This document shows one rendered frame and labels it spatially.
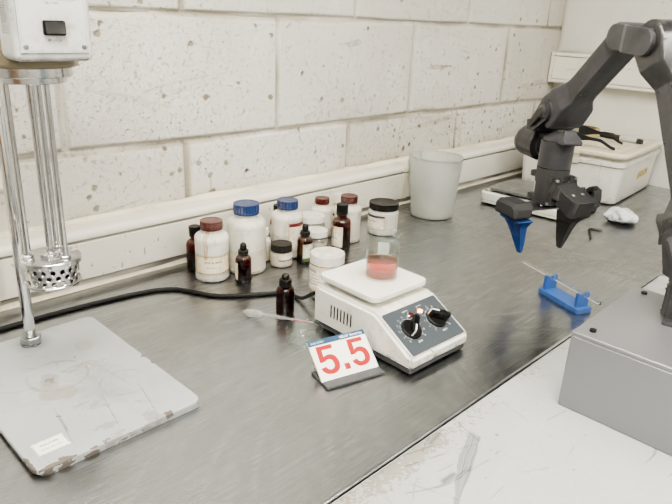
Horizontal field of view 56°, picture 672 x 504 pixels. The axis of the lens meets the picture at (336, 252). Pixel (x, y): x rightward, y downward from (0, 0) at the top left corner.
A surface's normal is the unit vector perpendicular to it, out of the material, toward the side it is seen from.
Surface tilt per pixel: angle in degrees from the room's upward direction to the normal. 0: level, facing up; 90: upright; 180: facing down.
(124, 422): 0
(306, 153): 90
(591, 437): 0
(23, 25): 90
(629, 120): 90
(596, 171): 94
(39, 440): 0
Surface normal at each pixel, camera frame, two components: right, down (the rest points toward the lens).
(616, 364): -0.70, 0.22
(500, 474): 0.04, -0.94
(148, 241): 0.71, 0.28
